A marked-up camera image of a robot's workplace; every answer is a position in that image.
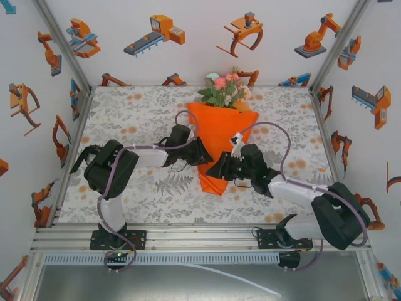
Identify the aluminium frame post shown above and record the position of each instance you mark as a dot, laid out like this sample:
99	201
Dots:
62	44
340	44

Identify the controller board with green light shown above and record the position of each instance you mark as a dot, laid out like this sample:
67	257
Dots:
117	255

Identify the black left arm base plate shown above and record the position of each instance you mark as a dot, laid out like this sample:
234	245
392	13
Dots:
139	239

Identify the aluminium side rail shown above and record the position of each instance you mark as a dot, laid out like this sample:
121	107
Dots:
324	131
83	122

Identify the aluminium frame leg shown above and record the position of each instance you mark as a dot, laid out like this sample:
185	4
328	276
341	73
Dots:
28	282
372	282

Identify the artificial flower bunch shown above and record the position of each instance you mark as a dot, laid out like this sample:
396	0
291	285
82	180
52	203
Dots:
224	91

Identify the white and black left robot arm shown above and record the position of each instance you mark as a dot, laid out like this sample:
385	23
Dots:
147	156

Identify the floral patterned tablecloth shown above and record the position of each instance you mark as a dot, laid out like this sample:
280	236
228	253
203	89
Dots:
141	109

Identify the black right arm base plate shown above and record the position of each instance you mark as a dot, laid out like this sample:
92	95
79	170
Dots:
264	239

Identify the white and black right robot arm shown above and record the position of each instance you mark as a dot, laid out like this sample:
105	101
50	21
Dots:
291	191

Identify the aluminium frame rail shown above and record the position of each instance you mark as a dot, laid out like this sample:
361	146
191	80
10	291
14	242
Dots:
200	241

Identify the orange wrapping paper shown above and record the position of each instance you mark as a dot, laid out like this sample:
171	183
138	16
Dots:
219	131

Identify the black printed ribbon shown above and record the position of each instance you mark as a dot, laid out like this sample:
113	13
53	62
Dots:
78	161

